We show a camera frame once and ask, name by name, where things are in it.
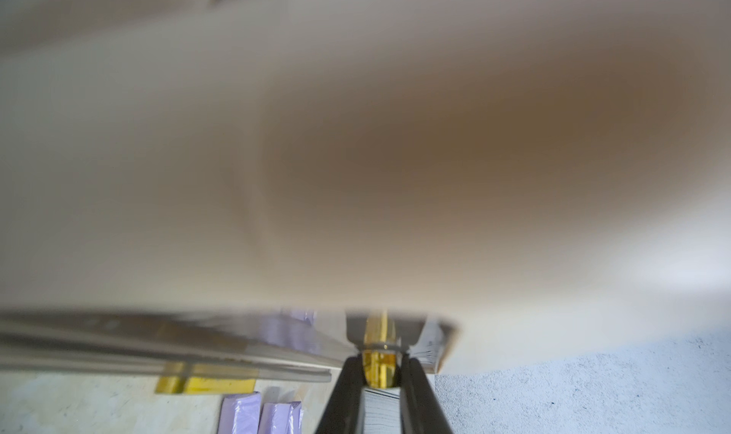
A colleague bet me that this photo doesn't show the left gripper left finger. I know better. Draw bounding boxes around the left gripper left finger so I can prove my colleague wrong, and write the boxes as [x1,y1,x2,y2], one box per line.
[315,355,366,434]

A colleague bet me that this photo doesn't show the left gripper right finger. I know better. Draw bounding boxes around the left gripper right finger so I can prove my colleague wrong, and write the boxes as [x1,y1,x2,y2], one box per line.
[399,355,453,434]

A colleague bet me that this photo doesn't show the purple bag roll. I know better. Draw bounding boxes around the purple bag roll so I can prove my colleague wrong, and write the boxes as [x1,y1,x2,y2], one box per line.
[217,392,262,434]
[258,402,302,434]

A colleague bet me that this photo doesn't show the transparent drawer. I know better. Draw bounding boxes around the transparent drawer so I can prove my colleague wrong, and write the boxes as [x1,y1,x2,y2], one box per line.
[0,307,447,389]

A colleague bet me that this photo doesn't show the beige drawer organizer cabinet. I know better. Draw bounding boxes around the beige drawer organizer cabinet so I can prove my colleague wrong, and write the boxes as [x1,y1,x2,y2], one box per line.
[1,0,730,373]

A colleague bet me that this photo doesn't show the yellow bag roll middle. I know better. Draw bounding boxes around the yellow bag roll middle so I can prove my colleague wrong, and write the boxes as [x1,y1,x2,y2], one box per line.
[154,362,256,395]

